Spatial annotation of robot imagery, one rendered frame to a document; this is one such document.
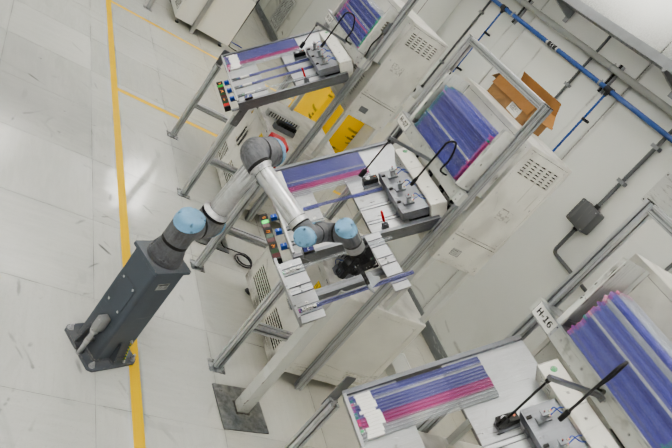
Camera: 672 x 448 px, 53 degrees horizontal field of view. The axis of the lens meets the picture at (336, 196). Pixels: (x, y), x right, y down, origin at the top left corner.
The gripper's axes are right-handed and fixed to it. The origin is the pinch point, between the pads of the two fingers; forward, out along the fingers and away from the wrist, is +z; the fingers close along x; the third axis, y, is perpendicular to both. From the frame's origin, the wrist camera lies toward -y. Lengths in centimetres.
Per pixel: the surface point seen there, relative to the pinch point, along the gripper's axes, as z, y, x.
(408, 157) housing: 22, 49, 74
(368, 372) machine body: 110, -20, 30
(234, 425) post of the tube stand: 49, -82, 1
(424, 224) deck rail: 26, 37, 33
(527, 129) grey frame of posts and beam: -4, 93, 29
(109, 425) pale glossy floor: -2, -114, -5
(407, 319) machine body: 83, 11, 30
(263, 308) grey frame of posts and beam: 25, -47, 33
